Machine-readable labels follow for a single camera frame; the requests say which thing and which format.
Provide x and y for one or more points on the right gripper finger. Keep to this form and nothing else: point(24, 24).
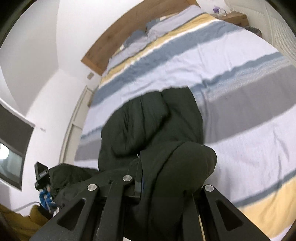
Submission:
point(138, 186)

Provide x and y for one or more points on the dark green puffer jacket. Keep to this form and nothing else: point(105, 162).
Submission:
point(162, 131)

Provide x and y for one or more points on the blue-gloved left hand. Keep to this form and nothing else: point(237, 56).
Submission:
point(46, 199)

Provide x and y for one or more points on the window with grey blind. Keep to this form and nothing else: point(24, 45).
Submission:
point(16, 133)

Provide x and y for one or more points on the mustard yellow trousers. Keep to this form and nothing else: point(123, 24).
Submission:
point(24, 227)

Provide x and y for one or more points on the striped duvet cover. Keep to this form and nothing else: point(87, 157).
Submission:
point(245, 91)

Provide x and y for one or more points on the left white-blue pillow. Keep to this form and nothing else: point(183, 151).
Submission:
point(131, 46)

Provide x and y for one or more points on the white-blue pillow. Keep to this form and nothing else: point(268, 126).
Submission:
point(131, 46)
point(161, 26)

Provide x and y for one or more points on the right white-blue pillow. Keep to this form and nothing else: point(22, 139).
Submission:
point(161, 26)

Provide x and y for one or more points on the wooden headboard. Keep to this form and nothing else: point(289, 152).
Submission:
point(136, 18)

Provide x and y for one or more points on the wooden bedside table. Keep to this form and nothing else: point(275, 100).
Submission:
point(235, 18)

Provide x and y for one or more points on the white radiator cover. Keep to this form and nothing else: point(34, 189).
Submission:
point(274, 29)

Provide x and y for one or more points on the left wall socket plate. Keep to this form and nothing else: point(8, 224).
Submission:
point(90, 75)

